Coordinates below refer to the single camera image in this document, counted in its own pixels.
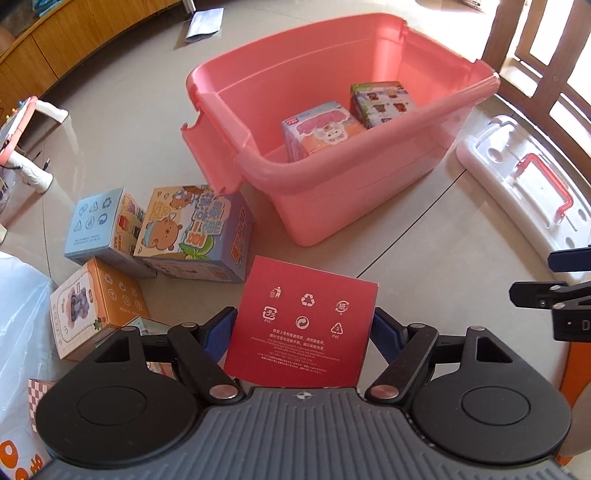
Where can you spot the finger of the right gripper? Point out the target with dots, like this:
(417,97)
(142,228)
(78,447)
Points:
(544,295)
(570,260)

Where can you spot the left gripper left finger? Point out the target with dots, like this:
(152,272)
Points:
(197,350)

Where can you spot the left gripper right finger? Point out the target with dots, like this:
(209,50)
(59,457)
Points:
(408,351)

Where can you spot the white bin lid pink handle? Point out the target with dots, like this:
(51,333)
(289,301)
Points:
(530,186)

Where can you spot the red toy box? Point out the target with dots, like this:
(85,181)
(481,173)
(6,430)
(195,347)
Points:
(299,327)

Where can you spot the pink plastic storage bin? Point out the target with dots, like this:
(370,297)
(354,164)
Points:
(242,97)

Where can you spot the green bear toy box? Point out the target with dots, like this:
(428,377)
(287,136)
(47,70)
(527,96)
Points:
(376,103)

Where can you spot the orange toy box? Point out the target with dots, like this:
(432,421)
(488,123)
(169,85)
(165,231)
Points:
(90,305)

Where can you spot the bear cartoon blue box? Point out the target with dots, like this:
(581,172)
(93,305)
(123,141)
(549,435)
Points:
(190,232)

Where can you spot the light blue toy box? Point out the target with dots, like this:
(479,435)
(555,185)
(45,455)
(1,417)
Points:
(106,226)

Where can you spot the checkered small box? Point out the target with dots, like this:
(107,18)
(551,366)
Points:
(36,389)

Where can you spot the white plastic bag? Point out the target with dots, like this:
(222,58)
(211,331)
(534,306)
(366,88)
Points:
(25,354)

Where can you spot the pink cartoon toy box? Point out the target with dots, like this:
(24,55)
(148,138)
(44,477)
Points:
(317,129)

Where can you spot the wooden low cabinet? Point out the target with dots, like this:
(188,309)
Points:
(62,39)

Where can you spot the wooden chair frame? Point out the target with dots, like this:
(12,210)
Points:
(541,49)

